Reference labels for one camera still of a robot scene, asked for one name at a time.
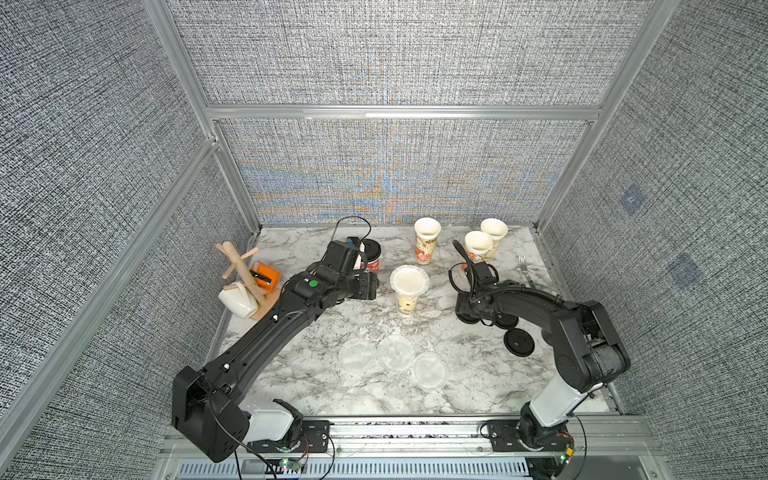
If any red patterned paper cup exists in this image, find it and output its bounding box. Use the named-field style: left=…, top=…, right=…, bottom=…
left=362, top=239, right=382, bottom=273

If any black cup lid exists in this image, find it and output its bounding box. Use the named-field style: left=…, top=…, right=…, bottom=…
left=361, top=238, right=381, bottom=263
left=503, top=328, right=535, bottom=358
left=494, top=314, right=519, bottom=330

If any yellow patterned paper cup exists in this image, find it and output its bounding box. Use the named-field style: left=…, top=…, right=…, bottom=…
left=390, top=265, right=430, bottom=316

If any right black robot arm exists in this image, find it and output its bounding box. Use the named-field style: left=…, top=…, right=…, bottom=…
left=449, top=262, right=631, bottom=451

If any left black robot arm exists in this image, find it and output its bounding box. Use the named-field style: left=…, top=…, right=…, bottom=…
left=171, top=265, right=378, bottom=463

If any red flower paper cup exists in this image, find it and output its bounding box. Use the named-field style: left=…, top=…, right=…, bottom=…
left=464, top=230, right=494, bottom=263

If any back left paper cup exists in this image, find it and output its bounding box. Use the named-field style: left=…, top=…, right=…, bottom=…
left=414, top=217, right=442, bottom=265

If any back right paper cup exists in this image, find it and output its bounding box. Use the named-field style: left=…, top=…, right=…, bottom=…
left=480, top=218, right=508, bottom=260

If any orange mug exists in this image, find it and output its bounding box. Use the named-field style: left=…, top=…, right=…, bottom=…
left=250, top=262, right=281, bottom=294

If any wooden mug tree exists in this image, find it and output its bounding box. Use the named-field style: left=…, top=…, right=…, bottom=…
left=216, top=241, right=280, bottom=322

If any white mug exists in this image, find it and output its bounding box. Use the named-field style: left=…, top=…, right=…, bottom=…
left=218, top=281, right=259, bottom=318

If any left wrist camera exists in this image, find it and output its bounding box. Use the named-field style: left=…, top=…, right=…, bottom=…
left=321, top=237, right=363, bottom=274

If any green handled fork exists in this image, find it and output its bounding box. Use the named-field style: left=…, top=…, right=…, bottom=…
left=518, top=255, right=536, bottom=288

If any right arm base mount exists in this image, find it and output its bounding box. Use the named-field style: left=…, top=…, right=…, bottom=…
left=478, top=419, right=575, bottom=460

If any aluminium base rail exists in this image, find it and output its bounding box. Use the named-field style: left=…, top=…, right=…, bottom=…
left=150, top=413, right=673, bottom=479

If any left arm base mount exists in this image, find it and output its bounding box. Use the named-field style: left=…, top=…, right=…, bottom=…
left=246, top=420, right=331, bottom=455

